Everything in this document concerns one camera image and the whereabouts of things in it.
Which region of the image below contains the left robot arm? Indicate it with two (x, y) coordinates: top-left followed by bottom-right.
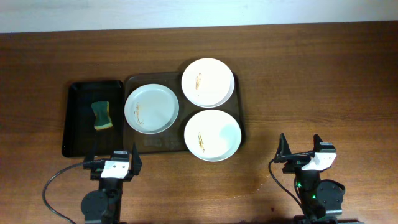
(81, 143), (142, 223)

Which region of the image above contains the brown serving tray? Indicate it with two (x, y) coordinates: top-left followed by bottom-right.
(123, 71), (246, 155)

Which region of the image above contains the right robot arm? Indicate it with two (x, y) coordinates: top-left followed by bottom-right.
(268, 133), (345, 223)

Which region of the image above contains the black small tray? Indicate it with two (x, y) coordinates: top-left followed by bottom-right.
(62, 80), (124, 157)

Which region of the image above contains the white plate top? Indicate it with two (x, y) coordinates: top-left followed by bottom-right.
(181, 58), (235, 108)

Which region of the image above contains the green yellow sponge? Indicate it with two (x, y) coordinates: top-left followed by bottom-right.
(91, 101), (113, 131)

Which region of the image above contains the white plate bottom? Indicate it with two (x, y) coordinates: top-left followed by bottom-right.
(183, 110), (243, 162)

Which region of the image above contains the white plate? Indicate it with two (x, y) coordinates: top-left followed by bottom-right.
(183, 110), (243, 162)
(181, 58), (235, 108)
(124, 84), (179, 134)

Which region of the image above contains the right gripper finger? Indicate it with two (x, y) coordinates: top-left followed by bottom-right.
(275, 133), (292, 156)
(313, 134), (323, 152)

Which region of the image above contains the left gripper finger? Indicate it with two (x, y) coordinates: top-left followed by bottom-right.
(131, 143), (142, 175)
(84, 141), (98, 162)

